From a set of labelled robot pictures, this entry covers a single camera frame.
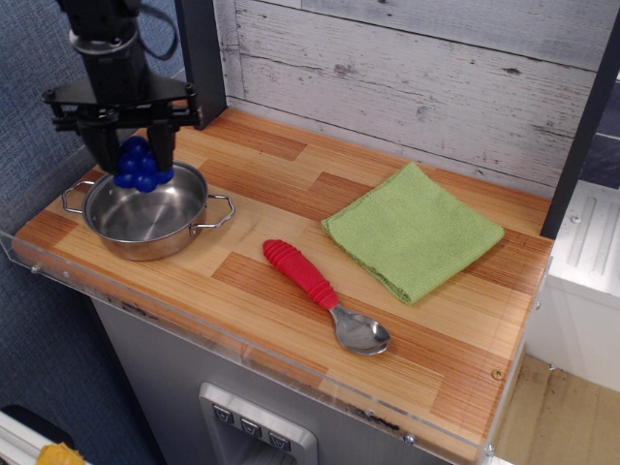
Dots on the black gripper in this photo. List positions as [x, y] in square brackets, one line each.
[120, 89]

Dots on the grey toy fridge cabinet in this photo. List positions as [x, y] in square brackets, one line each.
[207, 404]

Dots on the yellow object at corner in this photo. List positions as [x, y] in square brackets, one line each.
[59, 454]

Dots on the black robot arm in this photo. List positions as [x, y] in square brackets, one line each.
[107, 21]

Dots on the white ribbed side appliance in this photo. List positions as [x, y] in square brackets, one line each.
[575, 324]

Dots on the dark frame post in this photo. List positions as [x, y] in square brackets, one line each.
[586, 130]
[196, 21]

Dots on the stainless steel pot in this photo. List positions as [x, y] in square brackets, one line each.
[151, 226]

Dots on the clear acrylic table guard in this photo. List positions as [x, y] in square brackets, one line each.
[441, 383]

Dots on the blue toy grape cluster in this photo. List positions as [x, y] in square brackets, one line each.
[138, 167]

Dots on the green folded cloth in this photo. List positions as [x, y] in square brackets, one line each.
[411, 234]

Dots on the dark left frame post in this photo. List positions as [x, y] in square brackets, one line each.
[196, 21]

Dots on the dark right frame post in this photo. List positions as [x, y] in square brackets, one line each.
[586, 130]

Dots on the red handled metal spoon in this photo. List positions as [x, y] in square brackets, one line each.
[355, 332]

